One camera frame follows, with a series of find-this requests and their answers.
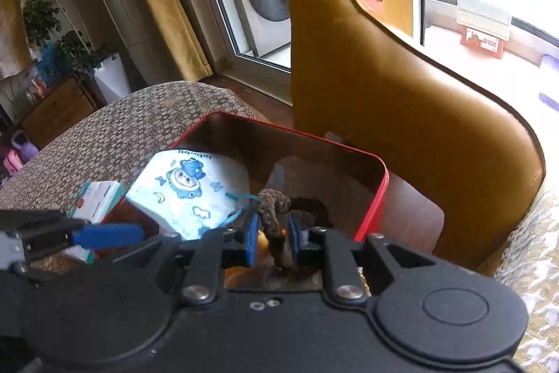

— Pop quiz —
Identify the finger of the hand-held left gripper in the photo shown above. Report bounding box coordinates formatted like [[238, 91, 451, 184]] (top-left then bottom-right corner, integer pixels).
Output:
[[17, 220, 146, 262], [0, 209, 71, 230]]

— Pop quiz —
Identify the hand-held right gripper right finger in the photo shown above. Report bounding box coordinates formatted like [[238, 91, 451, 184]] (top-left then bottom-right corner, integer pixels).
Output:
[[286, 211, 463, 307]]

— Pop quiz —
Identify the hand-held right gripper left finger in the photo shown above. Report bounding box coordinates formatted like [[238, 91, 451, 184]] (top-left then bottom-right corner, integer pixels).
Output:
[[109, 205, 261, 306]]

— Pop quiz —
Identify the brown braided rope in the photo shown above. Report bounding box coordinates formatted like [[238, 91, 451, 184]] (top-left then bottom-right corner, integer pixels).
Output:
[[257, 188, 292, 269]]

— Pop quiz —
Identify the teal white packet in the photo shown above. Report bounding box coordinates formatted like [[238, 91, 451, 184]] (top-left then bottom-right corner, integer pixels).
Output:
[[65, 181, 127, 264]]

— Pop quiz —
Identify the blue printed face mask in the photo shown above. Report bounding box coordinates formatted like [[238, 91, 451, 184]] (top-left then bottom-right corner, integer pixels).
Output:
[[126, 149, 258, 242]]

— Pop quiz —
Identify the red tin box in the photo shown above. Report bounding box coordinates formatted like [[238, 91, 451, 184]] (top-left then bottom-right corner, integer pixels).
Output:
[[94, 111, 389, 269]]

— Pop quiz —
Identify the purple kettlebell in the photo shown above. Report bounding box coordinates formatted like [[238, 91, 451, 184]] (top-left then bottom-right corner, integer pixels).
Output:
[[11, 130, 40, 162]]

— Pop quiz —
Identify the wooden cabinet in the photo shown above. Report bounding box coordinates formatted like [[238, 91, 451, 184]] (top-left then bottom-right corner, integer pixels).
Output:
[[0, 73, 97, 151]]

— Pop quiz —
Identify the toy in clear box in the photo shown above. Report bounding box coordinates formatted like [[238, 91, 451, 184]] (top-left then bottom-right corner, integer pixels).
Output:
[[24, 67, 49, 103]]

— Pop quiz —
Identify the blue toy box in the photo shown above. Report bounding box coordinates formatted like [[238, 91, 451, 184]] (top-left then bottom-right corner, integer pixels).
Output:
[[35, 43, 59, 83]]

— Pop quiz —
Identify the white planter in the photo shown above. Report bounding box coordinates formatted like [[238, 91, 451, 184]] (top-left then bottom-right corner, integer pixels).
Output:
[[94, 52, 132, 105]]

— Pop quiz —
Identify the yellow giraffe statue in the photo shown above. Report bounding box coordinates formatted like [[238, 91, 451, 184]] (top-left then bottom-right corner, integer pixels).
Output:
[[266, 0, 546, 278]]

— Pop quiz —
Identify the red printed box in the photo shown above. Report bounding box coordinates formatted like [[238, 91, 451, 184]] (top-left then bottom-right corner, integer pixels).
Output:
[[459, 27, 505, 59]]

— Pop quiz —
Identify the white ribbed panel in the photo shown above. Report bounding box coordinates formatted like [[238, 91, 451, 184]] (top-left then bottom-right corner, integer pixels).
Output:
[[456, 0, 511, 42]]

